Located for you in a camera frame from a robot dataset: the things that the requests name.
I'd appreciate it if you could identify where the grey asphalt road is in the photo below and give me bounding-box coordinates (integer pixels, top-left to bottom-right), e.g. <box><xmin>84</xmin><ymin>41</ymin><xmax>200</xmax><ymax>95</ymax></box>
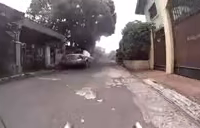
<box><xmin>0</xmin><ymin>63</ymin><xmax>156</xmax><ymax>128</ymax></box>

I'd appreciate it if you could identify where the low house with pillars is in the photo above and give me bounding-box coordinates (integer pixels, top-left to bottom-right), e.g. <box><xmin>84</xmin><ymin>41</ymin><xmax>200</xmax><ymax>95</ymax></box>
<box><xmin>0</xmin><ymin>0</ymin><xmax>67</xmax><ymax>81</ymax></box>

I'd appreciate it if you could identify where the green bush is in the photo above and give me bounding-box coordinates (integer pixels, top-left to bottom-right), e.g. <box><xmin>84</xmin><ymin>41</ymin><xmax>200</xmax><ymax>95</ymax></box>
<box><xmin>115</xmin><ymin>19</ymin><xmax>155</xmax><ymax>64</ymax></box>

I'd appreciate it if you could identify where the parked grey car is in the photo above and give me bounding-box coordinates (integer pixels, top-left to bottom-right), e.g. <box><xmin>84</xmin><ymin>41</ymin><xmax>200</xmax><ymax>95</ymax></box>
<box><xmin>59</xmin><ymin>53</ymin><xmax>93</xmax><ymax>70</ymax></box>

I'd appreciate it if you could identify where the pale green building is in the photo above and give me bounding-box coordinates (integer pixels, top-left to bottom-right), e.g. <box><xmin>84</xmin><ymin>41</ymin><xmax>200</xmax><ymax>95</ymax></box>
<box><xmin>134</xmin><ymin>0</ymin><xmax>171</xmax><ymax>33</ymax></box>

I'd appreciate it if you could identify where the large dark tree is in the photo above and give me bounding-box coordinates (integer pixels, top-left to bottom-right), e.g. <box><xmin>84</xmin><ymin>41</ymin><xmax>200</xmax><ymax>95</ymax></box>
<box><xmin>26</xmin><ymin>0</ymin><xmax>118</xmax><ymax>54</ymax></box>

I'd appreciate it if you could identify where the pale concrete pillar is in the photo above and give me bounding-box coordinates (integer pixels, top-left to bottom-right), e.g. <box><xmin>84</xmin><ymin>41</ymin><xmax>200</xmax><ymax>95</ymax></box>
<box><xmin>163</xmin><ymin>0</ymin><xmax>176</xmax><ymax>75</ymax></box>

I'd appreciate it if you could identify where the concrete gutter strip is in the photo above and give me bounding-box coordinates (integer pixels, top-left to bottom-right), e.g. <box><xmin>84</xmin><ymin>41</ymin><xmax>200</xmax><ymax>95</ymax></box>
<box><xmin>116</xmin><ymin>64</ymin><xmax>200</xmax><ymax>128</ymax></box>

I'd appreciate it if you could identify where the brown gate wall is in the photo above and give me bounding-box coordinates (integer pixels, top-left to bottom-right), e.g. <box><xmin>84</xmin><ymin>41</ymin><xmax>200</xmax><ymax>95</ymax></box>
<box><xmin>153</xmin><ymin>0</ymin><xmax>200</xmax><ymax>84</ymax></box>

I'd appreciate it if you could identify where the reddish pavement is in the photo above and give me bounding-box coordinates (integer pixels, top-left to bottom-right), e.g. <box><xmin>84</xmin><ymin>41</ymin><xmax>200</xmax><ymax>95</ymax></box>
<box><xmin>129</xmin><ymin>68</ymin><xmax>200</xmax><ymax>113</ymax></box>

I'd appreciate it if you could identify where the robot's own part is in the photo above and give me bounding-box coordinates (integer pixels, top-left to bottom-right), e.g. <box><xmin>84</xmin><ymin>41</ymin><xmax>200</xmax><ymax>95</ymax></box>
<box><xmin>63</xmin><ymin>121</ymin><xmax>72</xmax><ymax>128</ymax></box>
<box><xmin>133</xmin><ymin>121</ymin><xmax>144</xmax><ymax>128</ymax></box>

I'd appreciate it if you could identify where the low pale wall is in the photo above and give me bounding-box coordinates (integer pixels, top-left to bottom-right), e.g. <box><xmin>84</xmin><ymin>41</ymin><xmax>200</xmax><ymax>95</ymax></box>
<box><xmin>122</xmin><ymin>59</ymin><xmax>151</xmax><ymax>71</ymax></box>

